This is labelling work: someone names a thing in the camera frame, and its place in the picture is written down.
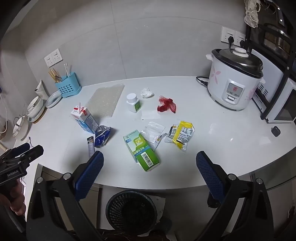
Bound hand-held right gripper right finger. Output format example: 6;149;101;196
192;151;274;241

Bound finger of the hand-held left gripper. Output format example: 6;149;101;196
14;145;44;166
5;142;31;158

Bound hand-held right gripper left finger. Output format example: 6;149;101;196
26;151;104;241

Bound small grey sachet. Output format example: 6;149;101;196
87;136;96;159

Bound dark blue snack wrapper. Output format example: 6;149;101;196
94;125;112;148

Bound yellow snack wrapper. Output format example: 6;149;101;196
165;119;195;152

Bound dark mesh waste basket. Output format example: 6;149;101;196
106;190;158;234

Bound blue and white milk carton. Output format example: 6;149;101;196
70;102;96;134

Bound green medicine box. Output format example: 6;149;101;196
123;130;161;172

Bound clear zip bag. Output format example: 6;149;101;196
140;121;166;150

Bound clear bubble wrap sheet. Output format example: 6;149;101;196
86;85;125;118

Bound red mesh net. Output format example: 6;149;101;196
157;97;178;114

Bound white pill bottle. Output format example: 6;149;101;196
126;93;141;113

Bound white tissue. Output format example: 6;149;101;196
140;88;154;99

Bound person's left hand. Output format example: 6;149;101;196
0;182;26;216

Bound white ridged plate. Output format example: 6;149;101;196
45;91;62;108

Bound white tall vessel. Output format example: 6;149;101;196
35;80;49;100

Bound blue utensil holder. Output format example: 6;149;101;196
55;72;82;98

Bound chopsticks and spoons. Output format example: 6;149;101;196
48;68;62;83

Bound white floral rice cooker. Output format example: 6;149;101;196
206;47;265;111

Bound white microwave oven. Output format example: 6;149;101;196
251;49;296;124

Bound white lace cloth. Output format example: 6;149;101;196
245;0;261;29

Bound white pot with handle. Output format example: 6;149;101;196
13;115;30;140

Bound white wall socket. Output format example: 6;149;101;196
235;31;247;46
44;54;55;67
52;49;63;63
221;26;236;44

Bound black power cord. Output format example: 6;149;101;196
196;76;210;87

